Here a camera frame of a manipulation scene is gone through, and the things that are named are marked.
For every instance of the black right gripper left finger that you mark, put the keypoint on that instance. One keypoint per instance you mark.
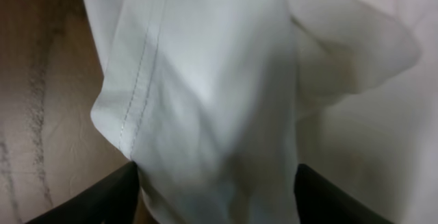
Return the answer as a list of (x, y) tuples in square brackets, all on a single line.
[(111, 200)]

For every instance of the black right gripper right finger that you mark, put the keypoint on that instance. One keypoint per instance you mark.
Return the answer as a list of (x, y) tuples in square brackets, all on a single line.
[(321, 202)]

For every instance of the white printed t-shirt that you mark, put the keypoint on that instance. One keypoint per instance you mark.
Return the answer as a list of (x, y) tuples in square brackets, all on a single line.
[(218, 102)]

